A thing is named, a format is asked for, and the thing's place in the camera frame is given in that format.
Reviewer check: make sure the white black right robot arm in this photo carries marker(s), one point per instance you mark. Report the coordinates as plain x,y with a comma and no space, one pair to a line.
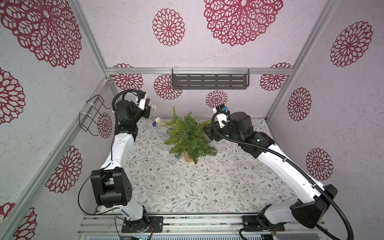
313,197

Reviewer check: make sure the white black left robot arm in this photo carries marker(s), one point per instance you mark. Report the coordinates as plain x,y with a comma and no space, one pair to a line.
111,185

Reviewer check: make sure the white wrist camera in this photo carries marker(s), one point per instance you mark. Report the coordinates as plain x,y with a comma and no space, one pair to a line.
223,119
142,100

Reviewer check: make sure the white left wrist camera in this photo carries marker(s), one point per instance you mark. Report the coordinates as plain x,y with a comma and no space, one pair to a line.
142,100

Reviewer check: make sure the black wire wall basket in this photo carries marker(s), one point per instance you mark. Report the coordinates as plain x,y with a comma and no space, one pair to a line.
87,117

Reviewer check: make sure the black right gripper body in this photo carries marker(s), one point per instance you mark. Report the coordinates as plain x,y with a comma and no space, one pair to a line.
210,133

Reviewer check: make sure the grey metal wall shelf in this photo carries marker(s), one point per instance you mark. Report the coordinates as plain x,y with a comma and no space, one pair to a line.
209,81

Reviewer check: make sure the string lights with ornaments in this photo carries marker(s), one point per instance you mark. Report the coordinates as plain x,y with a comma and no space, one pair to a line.
156,120

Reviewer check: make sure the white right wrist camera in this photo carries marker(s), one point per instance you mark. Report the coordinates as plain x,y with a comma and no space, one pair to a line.
223,119

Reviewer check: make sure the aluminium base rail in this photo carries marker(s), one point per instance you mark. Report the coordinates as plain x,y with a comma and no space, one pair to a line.
190,227

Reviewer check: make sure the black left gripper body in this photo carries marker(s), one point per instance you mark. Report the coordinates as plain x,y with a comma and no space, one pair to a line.
145,113

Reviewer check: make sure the small green christmas tree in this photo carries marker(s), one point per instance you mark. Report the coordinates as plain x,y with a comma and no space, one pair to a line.
187,138

